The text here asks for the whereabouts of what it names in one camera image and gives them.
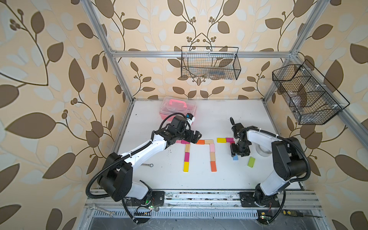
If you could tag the wire basket black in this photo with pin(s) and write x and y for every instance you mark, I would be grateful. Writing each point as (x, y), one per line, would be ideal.
(210, 62)
(311, 97)

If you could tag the white tape roll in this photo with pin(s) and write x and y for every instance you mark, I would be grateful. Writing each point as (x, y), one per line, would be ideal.
(262, 151)

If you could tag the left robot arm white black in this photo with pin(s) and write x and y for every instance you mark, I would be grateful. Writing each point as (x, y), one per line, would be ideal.
(115, 180)

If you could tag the right wire basket black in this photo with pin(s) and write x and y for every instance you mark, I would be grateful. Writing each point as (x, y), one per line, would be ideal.
(311, 97)

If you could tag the yellow black screwdriver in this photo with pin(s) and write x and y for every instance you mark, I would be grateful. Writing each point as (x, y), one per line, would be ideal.
(294, 213)

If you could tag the wooden block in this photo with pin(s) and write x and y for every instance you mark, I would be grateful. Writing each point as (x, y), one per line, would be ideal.
(212, 157)
(209, 141)
(187, 147)

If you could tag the yellow block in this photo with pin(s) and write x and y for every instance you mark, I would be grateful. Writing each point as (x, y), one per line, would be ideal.
(221, 140)
(186, 167)

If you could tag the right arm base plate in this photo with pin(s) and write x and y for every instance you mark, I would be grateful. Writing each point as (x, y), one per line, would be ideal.
(250, 200)

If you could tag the pink plastic toolbox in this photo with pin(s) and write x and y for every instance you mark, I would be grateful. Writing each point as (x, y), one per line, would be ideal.
(172, 105)

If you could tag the small silver wrench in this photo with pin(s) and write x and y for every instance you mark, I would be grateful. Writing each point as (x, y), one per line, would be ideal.
(146, 164)

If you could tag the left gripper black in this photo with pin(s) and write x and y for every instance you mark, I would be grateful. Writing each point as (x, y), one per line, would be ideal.
(195, 138)

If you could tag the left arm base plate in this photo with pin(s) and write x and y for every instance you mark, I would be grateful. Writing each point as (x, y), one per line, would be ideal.
(152, 199)

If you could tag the large silver wrench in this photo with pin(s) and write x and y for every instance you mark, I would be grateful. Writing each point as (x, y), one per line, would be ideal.
(102, 210)

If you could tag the red-orange block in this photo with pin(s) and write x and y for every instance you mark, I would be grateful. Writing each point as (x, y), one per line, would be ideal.
(213, 166)

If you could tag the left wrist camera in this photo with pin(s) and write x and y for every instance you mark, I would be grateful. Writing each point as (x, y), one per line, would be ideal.
(182, 123)

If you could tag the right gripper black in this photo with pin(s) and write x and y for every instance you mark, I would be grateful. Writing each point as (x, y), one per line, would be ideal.
(245, 153)

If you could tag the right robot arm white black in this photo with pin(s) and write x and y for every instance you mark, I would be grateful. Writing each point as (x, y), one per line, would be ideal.
(290, 163)

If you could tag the orange block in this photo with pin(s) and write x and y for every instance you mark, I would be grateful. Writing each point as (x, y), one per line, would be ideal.
(200, 142)

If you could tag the green block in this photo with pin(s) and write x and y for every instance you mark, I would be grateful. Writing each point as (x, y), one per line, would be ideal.
(251, 162)

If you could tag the back wire basket black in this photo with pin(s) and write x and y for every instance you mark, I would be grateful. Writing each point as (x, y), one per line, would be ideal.
(210, 62)

